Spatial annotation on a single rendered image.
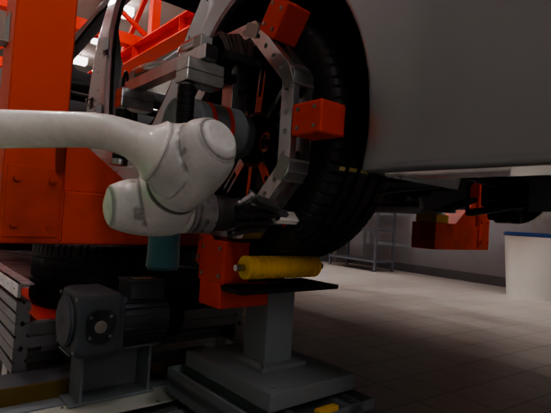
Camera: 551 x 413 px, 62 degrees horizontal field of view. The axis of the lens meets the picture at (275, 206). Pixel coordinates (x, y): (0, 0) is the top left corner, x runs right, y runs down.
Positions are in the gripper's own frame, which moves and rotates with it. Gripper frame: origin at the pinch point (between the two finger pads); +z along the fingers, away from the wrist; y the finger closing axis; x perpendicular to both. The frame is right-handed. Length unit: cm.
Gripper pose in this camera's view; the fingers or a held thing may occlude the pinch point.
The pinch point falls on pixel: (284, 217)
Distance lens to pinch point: 106.4
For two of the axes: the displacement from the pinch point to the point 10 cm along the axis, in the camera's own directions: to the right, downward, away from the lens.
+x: -4.1, -7.2, 5.6
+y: 5.0, -6.9, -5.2
